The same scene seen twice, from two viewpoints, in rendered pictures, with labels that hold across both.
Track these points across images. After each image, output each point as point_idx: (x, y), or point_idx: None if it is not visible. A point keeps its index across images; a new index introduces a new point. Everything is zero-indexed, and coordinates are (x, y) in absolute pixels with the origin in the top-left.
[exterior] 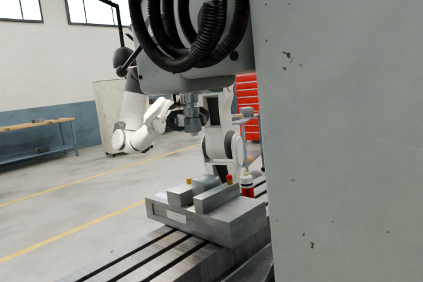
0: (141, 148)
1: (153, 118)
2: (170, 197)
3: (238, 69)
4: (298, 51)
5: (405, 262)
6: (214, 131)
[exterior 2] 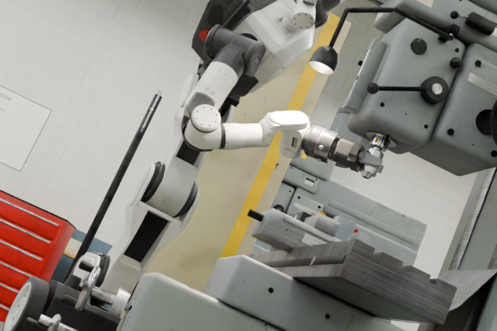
0: (229, 148)
1: (289, 128)
2: (322, 222)
3: (489, 162)
4: None
5: None
6: (185, 167)
